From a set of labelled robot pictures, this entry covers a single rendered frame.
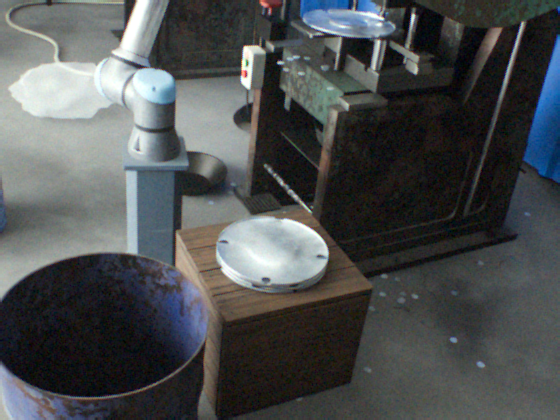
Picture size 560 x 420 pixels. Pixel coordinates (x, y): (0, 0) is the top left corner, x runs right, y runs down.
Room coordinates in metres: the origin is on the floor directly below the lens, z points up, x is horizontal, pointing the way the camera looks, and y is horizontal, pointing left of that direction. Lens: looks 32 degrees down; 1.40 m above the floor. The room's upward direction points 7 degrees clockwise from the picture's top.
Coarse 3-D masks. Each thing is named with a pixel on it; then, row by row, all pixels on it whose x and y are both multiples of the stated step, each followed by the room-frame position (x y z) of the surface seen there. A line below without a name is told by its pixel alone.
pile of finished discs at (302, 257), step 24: (240, 240) 1.42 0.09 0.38; (264, 240) 1.42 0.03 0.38; (288, 240) 1.44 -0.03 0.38; (312, 240) 1.46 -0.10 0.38; (240, 264) 1.32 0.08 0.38; (264, 264) 1.33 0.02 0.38; (288, 264) 1.34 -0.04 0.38; (312, 264) 1.36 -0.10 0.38; (264, 288) 1.25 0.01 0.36; (288, 288) 1.26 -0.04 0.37
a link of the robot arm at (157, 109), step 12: (144, 72) 1.73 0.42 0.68; (156, 72) 1.74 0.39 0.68; (132, 84) 1.70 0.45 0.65; (144, 84) 1.67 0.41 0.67; (156, 84) 1.68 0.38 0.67; (168, 84) 1.69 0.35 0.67; (132, 96) 1.68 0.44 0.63; (144, 96) 1.66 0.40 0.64; (156, 96) 1.66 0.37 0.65; (168, 96) 1.68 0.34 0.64; (132, 108) 1.69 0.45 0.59; (144, 108) 1.66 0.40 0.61; (156, 108) 1.66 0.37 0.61; (168, 108) 1.68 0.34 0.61; (144, 120) 1.66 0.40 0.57; (156, 120) 1.66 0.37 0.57; (168, 120) 1.68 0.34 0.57
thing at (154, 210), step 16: (128, 160) 1.63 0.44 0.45; (176, 160) 1.67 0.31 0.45; (128, 176) 1.64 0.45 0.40; (144, 176) 1.63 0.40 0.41; (160, 176) 1.64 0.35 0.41; (176, 176) 1.66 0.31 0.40; (128, 192) 1.64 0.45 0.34; (144, 192) 1.63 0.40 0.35; (160, 192) 1.64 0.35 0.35; (176, 192) 1.66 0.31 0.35; (128, 208) 1.64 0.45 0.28; (144, 208) 1.63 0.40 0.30; (160, 208) 1.64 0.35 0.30; (176, 208) 1.66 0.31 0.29; (128, 224) 1.64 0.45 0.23; (144, 224) 1.63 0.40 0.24; (160, 224) 1.64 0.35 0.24; (176, 224) 1.66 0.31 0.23; (128, 240) 1.64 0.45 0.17; (144, 240) 1.63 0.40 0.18; (160, 240) 1.64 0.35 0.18; (160, 256) 1.64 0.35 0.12
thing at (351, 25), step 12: (312, 12) 2.17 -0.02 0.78; (324, 12) 2.19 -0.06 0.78; (336, 12) 2.21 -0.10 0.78; (348, 12) 2.22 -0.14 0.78; (360, 12) 2.22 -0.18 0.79; (312, 24) 2.00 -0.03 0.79; (324, 24) 2.04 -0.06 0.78; (336, 24) 2.04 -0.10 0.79; (348, 24) 2.05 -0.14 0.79; (360, 24) 2.07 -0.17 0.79; (372, 24) 2.10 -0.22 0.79; (384, 24) 2.12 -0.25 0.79; (348, 36) 1.94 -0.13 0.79; (360, 36) 1.94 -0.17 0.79
